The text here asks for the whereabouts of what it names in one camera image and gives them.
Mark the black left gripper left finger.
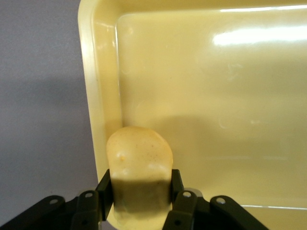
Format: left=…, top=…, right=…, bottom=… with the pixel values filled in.
left=0, top=169, right=114, bottom=230

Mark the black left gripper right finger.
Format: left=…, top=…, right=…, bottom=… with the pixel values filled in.
left=162, top=169, right=267, bottom=230

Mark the yellow potato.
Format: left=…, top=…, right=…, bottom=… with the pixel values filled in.
left=106, top=126, right=174, bottom=229

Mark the yellow plastic tray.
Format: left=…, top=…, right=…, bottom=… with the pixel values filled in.
left=77, top=0, right=307, bottom=230

